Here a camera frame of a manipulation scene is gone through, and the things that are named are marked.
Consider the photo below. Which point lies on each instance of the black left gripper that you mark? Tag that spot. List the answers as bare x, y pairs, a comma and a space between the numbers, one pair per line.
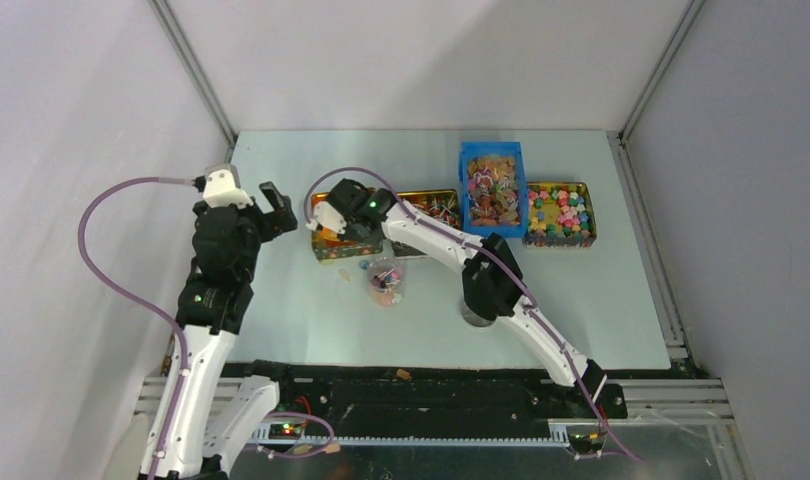
279, 221

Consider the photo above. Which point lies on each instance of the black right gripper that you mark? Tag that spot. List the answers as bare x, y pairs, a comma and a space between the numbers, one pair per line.
348, 234

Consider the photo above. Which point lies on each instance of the clear plastic jar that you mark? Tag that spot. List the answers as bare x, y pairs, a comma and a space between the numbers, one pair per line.
386, 281

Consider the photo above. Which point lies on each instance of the orange plastic scoop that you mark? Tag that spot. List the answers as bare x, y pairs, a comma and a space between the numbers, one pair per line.
327, 235

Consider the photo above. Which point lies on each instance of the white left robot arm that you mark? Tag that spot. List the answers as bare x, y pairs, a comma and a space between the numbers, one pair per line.
184, 443

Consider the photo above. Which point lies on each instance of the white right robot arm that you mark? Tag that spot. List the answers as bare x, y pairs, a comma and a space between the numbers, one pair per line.
492, 280

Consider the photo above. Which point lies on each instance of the tin of gummy candies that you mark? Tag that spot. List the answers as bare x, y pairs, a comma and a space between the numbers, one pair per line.
325, 251

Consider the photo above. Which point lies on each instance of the blue bin of candies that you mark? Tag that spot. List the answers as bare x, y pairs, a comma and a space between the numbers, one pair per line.
494, 189

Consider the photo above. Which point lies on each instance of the tin of colourful cube candies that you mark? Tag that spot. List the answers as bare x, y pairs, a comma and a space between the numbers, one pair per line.
560, 216

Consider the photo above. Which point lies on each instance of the tin of lollipops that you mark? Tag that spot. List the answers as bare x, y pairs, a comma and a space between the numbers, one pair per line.
442, 205

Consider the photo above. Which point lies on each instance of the silver metal jar lid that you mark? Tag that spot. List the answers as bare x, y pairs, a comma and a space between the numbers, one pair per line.
475, 320

